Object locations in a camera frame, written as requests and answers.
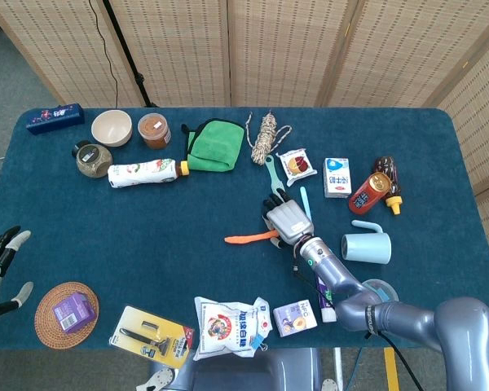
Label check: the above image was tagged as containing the bamboo folding screen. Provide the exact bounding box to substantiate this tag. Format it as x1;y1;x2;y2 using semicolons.
0;0;489;229

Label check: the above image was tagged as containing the thin black hanging cable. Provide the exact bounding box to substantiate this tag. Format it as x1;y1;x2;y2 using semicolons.
88;0;121;108

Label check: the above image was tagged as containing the grey robot torso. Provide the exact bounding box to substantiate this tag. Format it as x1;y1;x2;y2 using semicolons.
174;347;323;391

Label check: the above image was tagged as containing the glass spice jar black lid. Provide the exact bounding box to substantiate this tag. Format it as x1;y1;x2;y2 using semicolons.
71;140;114;179

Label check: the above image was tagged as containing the purple juice carton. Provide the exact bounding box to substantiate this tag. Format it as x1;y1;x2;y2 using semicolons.
272;299;318;338

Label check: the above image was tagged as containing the plastic tub of brown sauce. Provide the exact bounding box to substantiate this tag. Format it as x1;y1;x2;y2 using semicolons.
137;112;173;151

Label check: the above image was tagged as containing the light blue mug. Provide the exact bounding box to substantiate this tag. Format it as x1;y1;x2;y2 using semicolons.
341;219;393;265

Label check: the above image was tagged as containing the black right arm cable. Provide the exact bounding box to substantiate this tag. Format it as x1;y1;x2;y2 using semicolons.
292;264;427;391

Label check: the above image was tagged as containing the white snack packet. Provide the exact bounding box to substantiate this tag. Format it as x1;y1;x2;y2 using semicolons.
277;148;318;187

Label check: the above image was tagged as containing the purple toothpaste tube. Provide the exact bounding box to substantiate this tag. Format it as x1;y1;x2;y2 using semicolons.
316;276;337;323

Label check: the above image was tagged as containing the light blue toothbrush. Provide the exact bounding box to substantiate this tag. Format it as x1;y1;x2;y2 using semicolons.
299;186;314;223

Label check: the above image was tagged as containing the white sugar bag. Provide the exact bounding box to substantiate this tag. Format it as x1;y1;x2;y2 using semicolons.
192;296;273;362

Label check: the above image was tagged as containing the woven round coaster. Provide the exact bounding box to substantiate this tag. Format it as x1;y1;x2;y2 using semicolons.
33;281;100;350

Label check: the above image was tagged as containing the dark blue patterned box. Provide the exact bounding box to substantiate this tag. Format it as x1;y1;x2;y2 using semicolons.
25;103;86;136

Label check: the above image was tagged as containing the razor in yellow package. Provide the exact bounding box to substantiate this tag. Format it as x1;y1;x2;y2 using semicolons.
108;305;196;370

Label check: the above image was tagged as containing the clear round container of clips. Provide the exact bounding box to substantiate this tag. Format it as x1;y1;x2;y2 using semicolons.
362;279;400;305

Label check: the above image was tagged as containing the white blue milk carton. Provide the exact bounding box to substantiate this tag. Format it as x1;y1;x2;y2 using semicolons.
324;157;353;200

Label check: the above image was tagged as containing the teal scrub brush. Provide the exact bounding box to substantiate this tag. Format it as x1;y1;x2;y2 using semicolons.
263;154;289;196

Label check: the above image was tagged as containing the white metal post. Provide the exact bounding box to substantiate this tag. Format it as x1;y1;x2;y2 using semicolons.
333;347;346;391

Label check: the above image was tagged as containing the green microfibre cloth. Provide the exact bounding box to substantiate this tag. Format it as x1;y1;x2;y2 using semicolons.
181;118;245;174

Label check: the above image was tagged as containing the orange carrot stick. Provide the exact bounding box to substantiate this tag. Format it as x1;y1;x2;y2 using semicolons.
223;229;279;245

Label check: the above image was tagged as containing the black stand pole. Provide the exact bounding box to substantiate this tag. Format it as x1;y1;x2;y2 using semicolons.
101;0;160;109

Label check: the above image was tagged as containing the white drink bottle yellow cap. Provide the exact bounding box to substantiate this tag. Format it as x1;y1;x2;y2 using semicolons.
107;158;190;190

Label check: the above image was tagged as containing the dark blue table cloth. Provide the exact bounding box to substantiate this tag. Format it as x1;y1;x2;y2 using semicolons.
0;106;489;351

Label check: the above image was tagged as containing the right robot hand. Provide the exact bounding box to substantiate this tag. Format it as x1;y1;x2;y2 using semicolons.
262;190;315;250

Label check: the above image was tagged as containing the brown squeeze bottle yellow cap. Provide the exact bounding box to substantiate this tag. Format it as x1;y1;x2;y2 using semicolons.
374;156;403;216

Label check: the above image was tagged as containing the small purple box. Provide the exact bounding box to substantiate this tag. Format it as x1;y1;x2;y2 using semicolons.
51;291;97;335

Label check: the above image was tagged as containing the bundle of twisted rope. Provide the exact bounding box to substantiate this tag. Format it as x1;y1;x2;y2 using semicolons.
245;110;293;166

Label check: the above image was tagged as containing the beige bowl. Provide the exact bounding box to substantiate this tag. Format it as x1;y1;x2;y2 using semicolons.
90;109;133;147

